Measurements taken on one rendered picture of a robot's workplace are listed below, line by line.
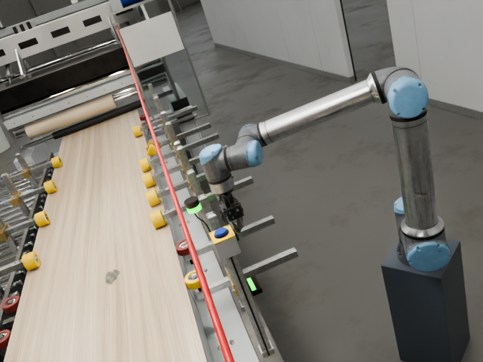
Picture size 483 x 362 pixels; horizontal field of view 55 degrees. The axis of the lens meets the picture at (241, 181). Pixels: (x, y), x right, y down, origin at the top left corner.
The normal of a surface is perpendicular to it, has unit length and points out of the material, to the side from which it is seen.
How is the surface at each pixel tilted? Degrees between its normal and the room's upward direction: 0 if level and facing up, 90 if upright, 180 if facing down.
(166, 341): 0
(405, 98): 83
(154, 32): 90
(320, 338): 0
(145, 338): 0
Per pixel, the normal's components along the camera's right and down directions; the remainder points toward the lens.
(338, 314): -0.29, -0.85
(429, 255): -0.10, 0.57
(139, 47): 0.26, 0.37
